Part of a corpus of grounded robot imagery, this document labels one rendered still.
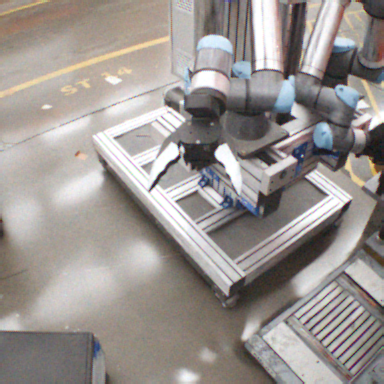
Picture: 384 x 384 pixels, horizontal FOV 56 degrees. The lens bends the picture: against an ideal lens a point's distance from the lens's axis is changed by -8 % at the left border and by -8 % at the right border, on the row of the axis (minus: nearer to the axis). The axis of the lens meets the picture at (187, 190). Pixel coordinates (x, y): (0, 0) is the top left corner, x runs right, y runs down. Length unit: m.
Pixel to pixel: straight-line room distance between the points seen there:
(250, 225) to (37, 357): 1.10
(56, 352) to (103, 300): 0.54
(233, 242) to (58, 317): 0.88
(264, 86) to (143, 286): 1.26
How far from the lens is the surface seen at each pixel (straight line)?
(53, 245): 2.12
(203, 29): 1.12
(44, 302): 1.94
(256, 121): 1.28
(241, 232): 1.81
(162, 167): 0.65
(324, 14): 1.22
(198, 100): 0.61
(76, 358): 1.39
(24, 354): 1.45
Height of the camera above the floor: 1.59
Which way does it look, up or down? 45 degrees down
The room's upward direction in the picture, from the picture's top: straight up
